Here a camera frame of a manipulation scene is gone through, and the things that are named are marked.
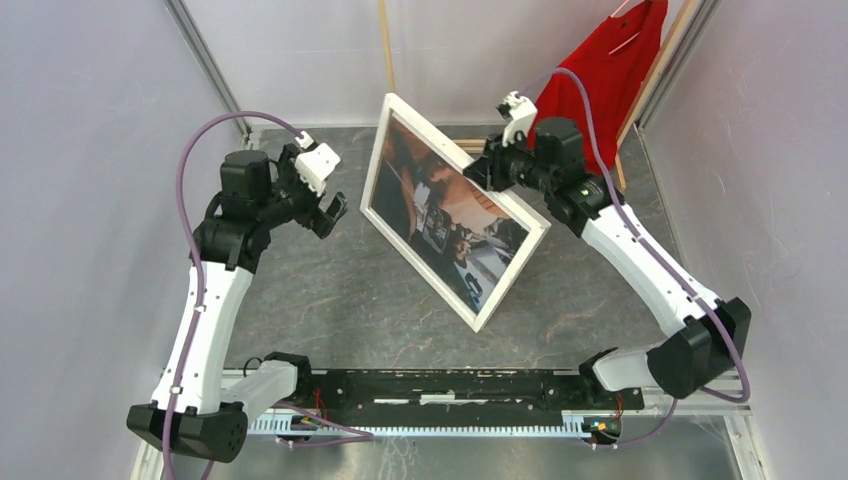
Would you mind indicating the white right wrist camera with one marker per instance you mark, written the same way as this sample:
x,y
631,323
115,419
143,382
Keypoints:
x,y
519,113

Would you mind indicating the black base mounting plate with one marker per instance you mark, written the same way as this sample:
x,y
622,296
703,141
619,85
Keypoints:
x,y
456,397

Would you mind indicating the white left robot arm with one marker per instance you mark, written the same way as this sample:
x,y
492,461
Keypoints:
x,y
190,413

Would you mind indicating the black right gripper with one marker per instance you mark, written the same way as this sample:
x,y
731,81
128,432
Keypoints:
x,y
486,169

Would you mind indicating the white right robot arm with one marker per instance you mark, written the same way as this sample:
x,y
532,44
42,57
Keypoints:
x,y
705,335

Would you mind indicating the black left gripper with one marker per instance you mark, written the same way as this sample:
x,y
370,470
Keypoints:
x,y
325,220

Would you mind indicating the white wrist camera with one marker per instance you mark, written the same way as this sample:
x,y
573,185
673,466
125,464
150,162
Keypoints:
x,y
519,113
315,163

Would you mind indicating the wooden clothes rack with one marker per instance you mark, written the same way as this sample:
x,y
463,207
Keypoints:
x,y
669,45

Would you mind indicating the printed photo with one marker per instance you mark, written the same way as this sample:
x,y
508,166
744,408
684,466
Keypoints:
x,y
460,234

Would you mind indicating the red t-shirt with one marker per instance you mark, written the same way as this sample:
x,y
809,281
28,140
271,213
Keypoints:
x,y
611,63

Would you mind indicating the aluminium rail with cable comb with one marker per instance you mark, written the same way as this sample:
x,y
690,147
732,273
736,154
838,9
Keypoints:
x,y
309,425

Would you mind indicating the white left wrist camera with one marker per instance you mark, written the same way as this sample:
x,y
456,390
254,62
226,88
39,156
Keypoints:
x,y
315,163

